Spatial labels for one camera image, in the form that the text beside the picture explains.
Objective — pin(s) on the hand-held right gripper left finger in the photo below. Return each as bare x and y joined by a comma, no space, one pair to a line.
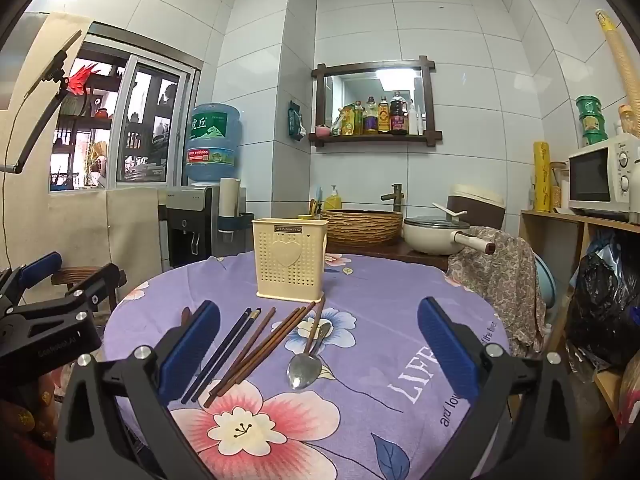
192,345

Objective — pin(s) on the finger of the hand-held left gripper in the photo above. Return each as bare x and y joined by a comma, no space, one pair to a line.
42,266
100,280

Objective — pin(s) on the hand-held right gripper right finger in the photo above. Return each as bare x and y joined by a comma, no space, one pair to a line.
447,350

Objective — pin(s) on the brown wooden chopstick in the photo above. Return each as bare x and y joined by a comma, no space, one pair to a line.
245,347
185,316
260,352
280,332

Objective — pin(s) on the cream plastic utensil holder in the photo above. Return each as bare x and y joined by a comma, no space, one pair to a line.
290,270

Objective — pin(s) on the dark wooden chair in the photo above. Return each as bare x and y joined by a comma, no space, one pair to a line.
75,275

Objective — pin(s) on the beige cloth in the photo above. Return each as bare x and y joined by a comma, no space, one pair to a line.
125,230

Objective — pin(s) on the red patterned clothing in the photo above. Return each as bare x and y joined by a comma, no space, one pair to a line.
25,420

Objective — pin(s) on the purple floral tablecloth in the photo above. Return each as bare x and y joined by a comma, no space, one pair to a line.
380,320

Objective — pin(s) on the floral patterned cloth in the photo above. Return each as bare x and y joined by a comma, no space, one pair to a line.
500,280

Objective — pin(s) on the black water dispenser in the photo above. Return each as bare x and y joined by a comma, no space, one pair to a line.
192,225

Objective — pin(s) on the cream frying pan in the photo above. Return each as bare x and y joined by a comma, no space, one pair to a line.
430,241

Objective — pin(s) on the blue plastic basin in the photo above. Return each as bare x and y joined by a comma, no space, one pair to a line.
545,280

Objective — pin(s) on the small metal spoon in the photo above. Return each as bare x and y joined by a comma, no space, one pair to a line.
325,332

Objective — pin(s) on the glass pan lid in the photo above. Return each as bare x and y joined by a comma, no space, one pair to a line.
430,222

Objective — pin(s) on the white rice paddle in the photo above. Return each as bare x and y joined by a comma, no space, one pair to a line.
450,211

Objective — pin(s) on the brown and cream rice cooker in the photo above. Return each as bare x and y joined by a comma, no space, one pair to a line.
480,205

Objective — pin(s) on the white cup dispenser tube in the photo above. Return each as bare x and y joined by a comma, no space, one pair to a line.
228,200

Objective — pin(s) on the woven pattern wash basin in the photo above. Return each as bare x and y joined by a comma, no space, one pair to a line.
360,227

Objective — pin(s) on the black plastic bag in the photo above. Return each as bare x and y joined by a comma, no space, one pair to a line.
600,300

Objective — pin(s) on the bronze faucet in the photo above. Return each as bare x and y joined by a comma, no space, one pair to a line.
396,197

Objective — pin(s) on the sliding window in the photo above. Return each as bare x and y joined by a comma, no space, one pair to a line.
145,125

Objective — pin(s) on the blue water jug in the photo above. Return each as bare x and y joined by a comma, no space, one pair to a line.
212,140

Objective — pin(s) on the yellow soap bottle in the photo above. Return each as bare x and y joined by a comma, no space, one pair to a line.
333,201

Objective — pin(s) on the red paper ornament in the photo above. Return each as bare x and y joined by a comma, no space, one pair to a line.
82,80

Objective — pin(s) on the clear storage jar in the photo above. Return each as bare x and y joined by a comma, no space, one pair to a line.
558,187

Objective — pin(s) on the yellow wrap roll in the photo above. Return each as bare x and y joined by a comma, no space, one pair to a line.
541,175

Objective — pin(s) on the white microwave oven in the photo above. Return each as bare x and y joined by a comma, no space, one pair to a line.
592,175

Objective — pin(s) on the white squeeze bottle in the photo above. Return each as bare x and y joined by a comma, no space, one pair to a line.
413,121

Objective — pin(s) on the dark soy sauce bottle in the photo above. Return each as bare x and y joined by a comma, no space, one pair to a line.
398,115

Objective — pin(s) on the golden oil bottle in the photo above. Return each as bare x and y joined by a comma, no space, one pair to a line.
384,117

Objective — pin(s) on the amber sauce bottle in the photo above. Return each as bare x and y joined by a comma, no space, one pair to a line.
371,119

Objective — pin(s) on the yellow green bottle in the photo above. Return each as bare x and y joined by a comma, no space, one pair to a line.
357,119

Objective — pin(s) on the pink cup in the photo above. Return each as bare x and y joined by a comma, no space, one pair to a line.
322,130

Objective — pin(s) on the yellow seasoning pouch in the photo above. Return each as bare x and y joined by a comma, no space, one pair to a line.
344,121

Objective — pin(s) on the green tub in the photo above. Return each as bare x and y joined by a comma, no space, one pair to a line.
595,139
594,123
591,106

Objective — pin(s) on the dark wooden framed mirror shelf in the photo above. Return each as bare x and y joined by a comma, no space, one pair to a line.
375,67

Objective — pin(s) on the yellow corrugated tube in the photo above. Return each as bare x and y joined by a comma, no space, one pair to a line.
620,60

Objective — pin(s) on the green wall holder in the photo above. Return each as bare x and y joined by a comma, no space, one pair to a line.
296,122

